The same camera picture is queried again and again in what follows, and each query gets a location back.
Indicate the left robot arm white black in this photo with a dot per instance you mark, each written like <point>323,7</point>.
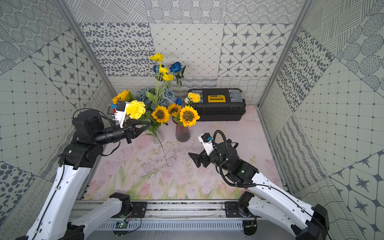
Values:
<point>94,130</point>

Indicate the yellow poppy spray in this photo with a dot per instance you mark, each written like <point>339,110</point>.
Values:
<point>163,79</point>

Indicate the dark blue rose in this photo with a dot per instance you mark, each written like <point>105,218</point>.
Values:
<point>178,70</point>
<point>157,68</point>

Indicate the black toolbox yellow latch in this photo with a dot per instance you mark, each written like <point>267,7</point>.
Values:
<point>220,104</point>

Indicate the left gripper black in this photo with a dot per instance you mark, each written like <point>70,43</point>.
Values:
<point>130,133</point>

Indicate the dusty blue rose bunch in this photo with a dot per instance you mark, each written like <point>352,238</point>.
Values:
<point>167,98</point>

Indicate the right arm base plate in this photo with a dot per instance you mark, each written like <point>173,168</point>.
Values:
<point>232,210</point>

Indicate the aluminium mounting rail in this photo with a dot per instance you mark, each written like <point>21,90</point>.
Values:
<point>185,210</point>

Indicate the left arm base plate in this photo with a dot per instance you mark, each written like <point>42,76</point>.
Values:
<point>138,209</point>

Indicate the large yellow sunflower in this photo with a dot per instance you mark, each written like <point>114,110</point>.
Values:
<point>161,115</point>

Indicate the yellow sunflower in pink vase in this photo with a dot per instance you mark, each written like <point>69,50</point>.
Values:
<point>189,116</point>

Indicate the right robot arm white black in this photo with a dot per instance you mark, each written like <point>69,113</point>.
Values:
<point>262,197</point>

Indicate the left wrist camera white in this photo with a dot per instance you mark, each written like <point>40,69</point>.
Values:
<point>120,112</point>

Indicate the yellow carnation near toolbox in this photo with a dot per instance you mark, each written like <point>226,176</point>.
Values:
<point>192,98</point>

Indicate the small yellow sunflower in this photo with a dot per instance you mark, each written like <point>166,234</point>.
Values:
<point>174,110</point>

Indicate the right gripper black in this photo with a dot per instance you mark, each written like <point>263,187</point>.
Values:
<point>197,159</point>

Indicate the clear glass vase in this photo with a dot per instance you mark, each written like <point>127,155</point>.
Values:
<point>158,136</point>

